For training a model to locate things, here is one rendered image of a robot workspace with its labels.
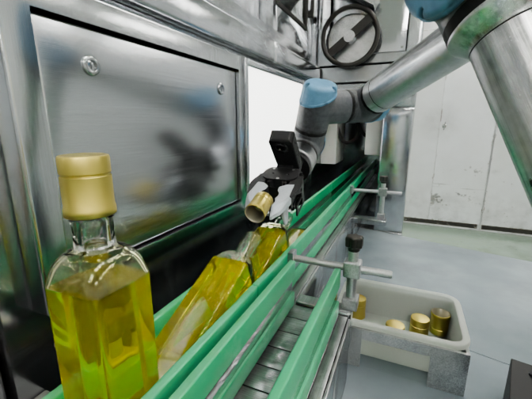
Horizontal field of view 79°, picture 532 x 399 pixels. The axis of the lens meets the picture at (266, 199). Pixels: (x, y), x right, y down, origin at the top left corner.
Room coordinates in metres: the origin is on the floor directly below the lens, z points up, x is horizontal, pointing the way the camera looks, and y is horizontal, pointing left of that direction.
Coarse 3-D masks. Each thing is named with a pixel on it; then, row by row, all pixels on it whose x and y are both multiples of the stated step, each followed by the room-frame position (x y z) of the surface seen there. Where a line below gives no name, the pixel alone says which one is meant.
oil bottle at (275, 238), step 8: (264, 224) 0.57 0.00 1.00; (272, 224) 0.57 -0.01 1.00; (280, 224) 0.57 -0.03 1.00; (256, 232) 0.55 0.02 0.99; (264, 232) 0.55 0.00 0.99; (272, 232) 0.55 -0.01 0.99; (280, 232) 0.54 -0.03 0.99; (264, 240) 0.53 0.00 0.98; (272, 240) 0.53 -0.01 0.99; (280, 240) 0.53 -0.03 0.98; (288, 240) 0.57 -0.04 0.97; (264, 248) 0.51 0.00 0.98; (272, 248) 0.51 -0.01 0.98; (280, 248) 0.53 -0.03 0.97; (256, 256) 0.49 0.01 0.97; (264, 256) 0.49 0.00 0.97; (272, 256) 0.50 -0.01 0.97; (256, 264) 0.47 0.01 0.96; (264, 264) 0.47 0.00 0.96; (256, 272) 0.46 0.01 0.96
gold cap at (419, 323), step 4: (412, 316) 0.56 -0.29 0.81; (416, 316) 0.56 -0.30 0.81; (420, 316) 0.56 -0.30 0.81; (424, 316) 0.56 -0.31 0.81; (412, 320) 0.55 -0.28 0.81; (416, 320) 0.55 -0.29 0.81; (420, 320) 0.55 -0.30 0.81; (424, 320) 0.55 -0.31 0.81; (428, 320) 0.55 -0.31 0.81; (412, 324) 0.55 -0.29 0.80; (416, 324) 0.54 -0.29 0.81; (420, 324) 0.54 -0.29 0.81; (424, 324) 0.54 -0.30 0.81; (428, 324) 0.54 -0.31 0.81; (412, 328) 0.55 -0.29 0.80; (416, 328) 0.54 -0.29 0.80; (420, 328) 0.54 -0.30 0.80; (424, 328) 0.54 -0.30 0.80; (428, 328) 0.54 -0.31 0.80; (416, 332) 0.54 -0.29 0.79; (420, 332) 0.54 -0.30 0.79; (424, 332) 0.54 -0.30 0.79
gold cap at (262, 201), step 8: (264, 192) 0.53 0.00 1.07; (256, 200) 0.50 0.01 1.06; (264, 200) 0.51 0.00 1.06; (272, 200) 0.53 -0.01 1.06; (248, 208) 0.51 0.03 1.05; (256, 208) 0.52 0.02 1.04; (264, 208) 0.50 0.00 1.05; (248, 216) 0.51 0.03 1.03; (256, 216) 0.52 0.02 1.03; (264, 216) 0.49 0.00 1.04
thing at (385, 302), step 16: (368, 288) 0.65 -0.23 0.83; (384, 288) 0.64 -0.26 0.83; (400, 288) 0.62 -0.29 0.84; (368, 304) 0.64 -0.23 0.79; (384, 304) 0.63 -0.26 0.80; (400, 304) 0.62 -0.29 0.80; (416, 304) 0.61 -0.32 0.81; (432, 304) 0.60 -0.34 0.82; (448, 304) 0.58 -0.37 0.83; (352, 320) 0.51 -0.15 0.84; (368, 320) 0.61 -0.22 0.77; (384, 320) 0.61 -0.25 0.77; (400, 320) 0.61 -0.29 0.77; (464, 320) 0.51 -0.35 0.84; (400, 336) 0.47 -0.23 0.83; (416, 336) 0.46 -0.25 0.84; (432, 336) 0.46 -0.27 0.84; (448, 336) 0.54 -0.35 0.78; (464, 336) 0.46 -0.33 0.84
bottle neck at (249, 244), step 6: (246, 234) 0.48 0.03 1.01; (252, 234) 0.48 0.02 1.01; (258, 234) 0.48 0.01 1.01; (246, 240) 0.47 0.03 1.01; (252, 240) 0.47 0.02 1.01; (258, 240) 0.47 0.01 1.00; (240, 246) 0.46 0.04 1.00; (246, 246) 0.45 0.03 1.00; (252, 246) 0.46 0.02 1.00; (258, 246) 0.47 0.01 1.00; (246, 252) 0.45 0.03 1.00; (252, 252) 0.45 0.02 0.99
